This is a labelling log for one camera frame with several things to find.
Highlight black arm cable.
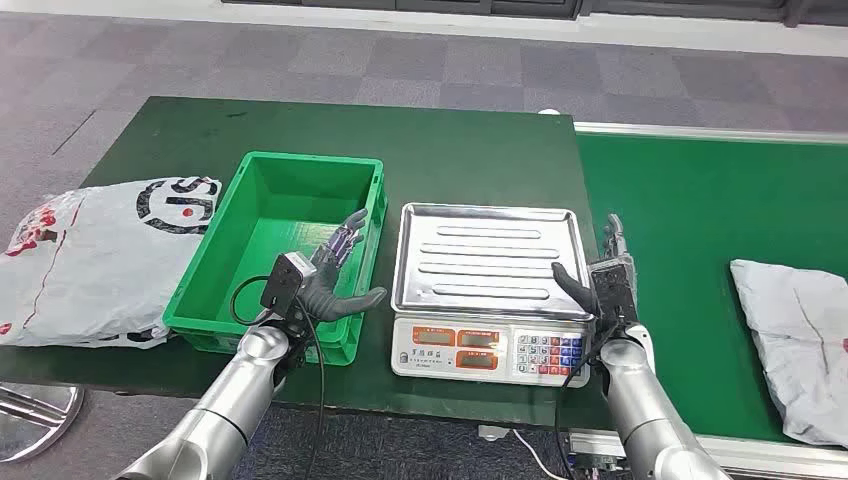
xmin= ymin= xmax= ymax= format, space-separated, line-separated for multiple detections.
xmin=229 ymin=275 xmax=327 ymax=480
xmin=553 ymin=327 xmax=621 ymax=480

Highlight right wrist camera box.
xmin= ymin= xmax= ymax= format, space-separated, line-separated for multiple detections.
xmin=589 ymin=259 xmax=639 ymax=326

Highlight white electronic scale steel tray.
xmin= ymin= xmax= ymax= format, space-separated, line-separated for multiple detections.
xmin=390 ymin=202 xmax=596 ymax=389

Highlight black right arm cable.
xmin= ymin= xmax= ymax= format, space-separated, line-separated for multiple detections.
xmin=553 ymin=327 xmax=621 ymax=480

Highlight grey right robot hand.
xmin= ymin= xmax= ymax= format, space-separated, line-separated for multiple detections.
xmin=551 ymin=213 xmax=639 ymax=317

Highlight chrome round stool base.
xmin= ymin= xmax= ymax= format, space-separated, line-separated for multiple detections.
xmin=0 ymin=382 xmax=85 ymax=464

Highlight large white printed parcel bag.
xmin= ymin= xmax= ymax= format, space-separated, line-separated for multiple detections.
xmin=0 ymin=176 xmax=223 ymax=350

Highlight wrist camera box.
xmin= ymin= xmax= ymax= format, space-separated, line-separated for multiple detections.
xmin=589 ymin=259 xmax=639 ymax=326
xmin=259 ymin=252 xmax=318 ymax=319

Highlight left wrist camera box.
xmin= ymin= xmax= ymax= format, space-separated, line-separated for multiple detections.
xmin=259 ymin=252 xmax=318 ymax=319

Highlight white cable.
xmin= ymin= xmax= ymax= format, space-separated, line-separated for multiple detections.
xmin=511 ymin=429 xmax=568 ymax=480

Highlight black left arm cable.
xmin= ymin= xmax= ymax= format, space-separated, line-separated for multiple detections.
xmin=229 ymin=275 xmax=327 ymax=480

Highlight grey parcel bag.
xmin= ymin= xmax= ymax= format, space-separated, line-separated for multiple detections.
xmin=729 ymin=258 xmax=848 ymax=448

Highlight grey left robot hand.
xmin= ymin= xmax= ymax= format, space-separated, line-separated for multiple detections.
xmin=299 ymin=208 xmax=388 ymax=325

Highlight green circuit board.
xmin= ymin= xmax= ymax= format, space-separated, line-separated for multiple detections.
xmin=568 ymin=451 xmax=627 ymax=473

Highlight green plastic crate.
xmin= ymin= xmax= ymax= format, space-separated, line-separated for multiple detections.
xmin=162 ymin=150 xmax=389 ymax=367

